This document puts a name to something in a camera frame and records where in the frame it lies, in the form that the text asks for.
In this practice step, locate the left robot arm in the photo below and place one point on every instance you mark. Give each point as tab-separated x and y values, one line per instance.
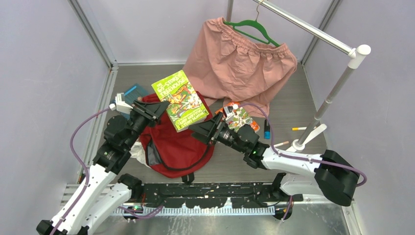
85	211

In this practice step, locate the green treehouse book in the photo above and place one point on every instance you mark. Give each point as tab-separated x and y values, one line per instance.
185	106

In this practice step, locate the red backpack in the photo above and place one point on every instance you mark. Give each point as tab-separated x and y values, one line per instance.
173	154

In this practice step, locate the pink capped marker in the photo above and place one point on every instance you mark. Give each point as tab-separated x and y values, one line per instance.
281	144

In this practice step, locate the green clothes hanger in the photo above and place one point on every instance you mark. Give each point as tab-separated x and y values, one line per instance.
255	25

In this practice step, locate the pink skirt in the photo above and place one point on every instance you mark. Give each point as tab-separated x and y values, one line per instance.
225	65

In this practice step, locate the orange treehouse book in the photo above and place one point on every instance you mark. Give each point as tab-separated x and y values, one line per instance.
241	117

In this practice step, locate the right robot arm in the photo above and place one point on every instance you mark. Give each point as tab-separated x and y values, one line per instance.
327	174

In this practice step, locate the yellow capped marker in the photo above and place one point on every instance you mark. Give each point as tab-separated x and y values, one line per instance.
300	128

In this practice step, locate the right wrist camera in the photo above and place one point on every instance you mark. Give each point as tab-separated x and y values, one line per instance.
228	112

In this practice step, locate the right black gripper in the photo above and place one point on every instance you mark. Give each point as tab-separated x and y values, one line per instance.
208	130

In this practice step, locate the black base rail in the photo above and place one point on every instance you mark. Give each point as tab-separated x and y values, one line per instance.
208	195

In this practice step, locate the white clothes rack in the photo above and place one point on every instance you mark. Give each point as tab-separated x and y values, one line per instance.
320	67

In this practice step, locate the white crumpled cloth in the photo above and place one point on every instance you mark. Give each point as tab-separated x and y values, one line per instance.
137	152

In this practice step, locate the blue book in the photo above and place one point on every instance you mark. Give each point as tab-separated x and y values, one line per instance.
133	93

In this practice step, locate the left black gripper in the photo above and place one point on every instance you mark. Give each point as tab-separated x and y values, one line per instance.
150	111

